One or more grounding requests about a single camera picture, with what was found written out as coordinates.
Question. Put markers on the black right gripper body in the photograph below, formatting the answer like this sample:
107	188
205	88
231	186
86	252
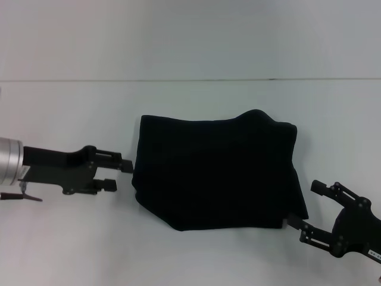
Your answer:
357	235

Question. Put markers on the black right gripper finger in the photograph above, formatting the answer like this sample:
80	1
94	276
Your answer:
309	232
327	190

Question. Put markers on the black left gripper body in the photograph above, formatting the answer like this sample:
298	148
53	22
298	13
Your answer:
59	172

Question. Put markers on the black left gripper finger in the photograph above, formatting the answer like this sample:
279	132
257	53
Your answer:
119	162
105	186

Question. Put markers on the black shirt with FREE print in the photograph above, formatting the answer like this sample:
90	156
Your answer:
214	169

